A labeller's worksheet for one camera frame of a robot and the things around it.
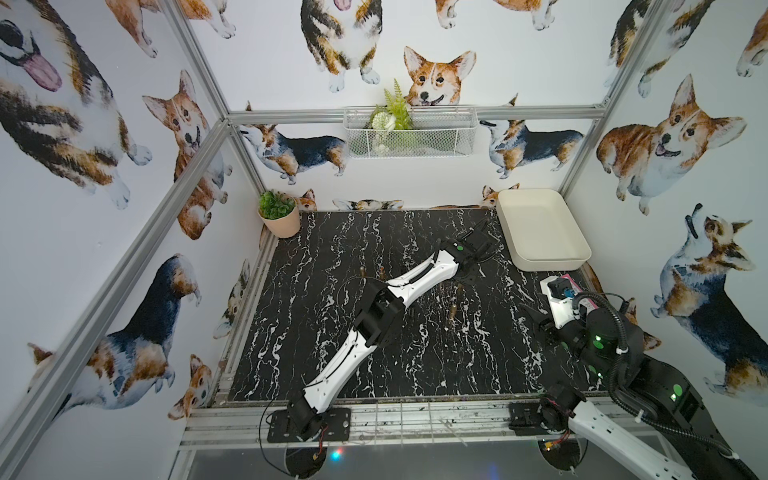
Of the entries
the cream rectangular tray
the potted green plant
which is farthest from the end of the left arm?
the potted green plant

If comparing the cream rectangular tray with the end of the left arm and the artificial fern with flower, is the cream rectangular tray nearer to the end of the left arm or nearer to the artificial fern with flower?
the end of the left arm

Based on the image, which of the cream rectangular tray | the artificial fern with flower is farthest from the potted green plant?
the cream rectangular tray

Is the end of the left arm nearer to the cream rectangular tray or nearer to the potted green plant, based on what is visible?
the cream rectangular tray

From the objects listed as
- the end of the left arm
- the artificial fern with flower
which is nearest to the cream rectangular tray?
the end of the left arm

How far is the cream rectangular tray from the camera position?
1.03 metres

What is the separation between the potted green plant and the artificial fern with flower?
0.40 metres

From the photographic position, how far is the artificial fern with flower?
2.67 ft

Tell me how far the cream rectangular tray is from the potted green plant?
0.78 metres

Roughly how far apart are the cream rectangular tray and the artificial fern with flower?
0.51 meters

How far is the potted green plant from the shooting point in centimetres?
106

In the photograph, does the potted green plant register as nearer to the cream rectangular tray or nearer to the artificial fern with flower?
the artificial fern with flower
